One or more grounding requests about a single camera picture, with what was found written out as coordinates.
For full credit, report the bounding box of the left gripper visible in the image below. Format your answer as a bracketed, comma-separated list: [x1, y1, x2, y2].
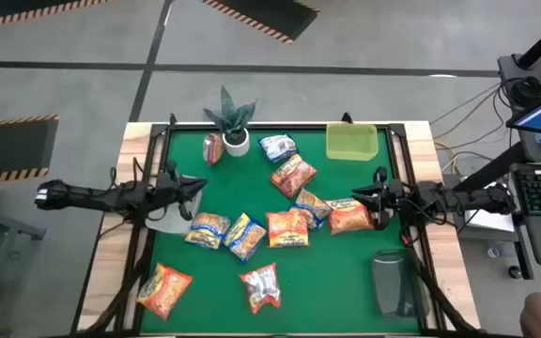
[155, 176, 209, 222]

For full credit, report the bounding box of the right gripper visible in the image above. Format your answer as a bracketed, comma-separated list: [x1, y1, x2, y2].
[350, 180, 410, 231]

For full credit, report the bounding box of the red Maruchan noodle pack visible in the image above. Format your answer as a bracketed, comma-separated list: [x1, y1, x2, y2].
[239, 262, 283, 315]
[325, 196, 375, 236]

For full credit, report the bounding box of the maroon Maruchan noodle pack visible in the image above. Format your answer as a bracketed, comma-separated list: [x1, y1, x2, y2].
[202, 131, 225, 166]

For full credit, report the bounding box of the blue Maruchan noodle pack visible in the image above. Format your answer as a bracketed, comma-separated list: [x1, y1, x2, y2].
[257, 133, 299, 163]
[290, 188, 333, 231]
[223, 212, 269, 263]
[184, 211, 232, 251]

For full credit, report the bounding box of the orange Maruchan noodle pack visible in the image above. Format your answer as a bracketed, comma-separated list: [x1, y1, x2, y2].
[270, 153, 318, 199]
[265, 209, 311, 249]
[135, 262, 194, 322]

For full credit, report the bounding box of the clear white plastic bin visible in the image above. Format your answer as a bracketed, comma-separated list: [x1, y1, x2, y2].
[146, 174, 205, 235]

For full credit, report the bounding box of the yellow-green plastic bin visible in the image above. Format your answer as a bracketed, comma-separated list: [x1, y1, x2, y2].
[325, 122, 379, 162]

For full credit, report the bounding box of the snake plant in white pot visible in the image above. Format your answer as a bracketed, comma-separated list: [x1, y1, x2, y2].
[203, 84, 258, 158]

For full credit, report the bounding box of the dark grey plastic bin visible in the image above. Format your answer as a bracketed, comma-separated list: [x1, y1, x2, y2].
[371, 248, 429, 319]

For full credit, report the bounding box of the green table mat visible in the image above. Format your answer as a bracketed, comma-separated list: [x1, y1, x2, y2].
[139, 127, 421, 335]

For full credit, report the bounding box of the white box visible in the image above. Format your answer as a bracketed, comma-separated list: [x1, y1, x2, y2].
[462, 206, 516, 235]

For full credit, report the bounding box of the black hazard-striped floor platform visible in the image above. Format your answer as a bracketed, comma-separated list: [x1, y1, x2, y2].
[0, 114, 60, 184]
[198, 0, 321, 46]
[0, 0, 112, 32]

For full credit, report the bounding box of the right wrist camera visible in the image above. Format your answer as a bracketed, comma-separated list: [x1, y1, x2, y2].
[372, 165, 390, 186]

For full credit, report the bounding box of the black table frame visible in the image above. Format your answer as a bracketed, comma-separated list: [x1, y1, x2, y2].
[75, 112, 481, 338]

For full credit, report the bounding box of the black coiled cable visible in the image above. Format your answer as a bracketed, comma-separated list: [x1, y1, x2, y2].
[508, 74, 541, 110]

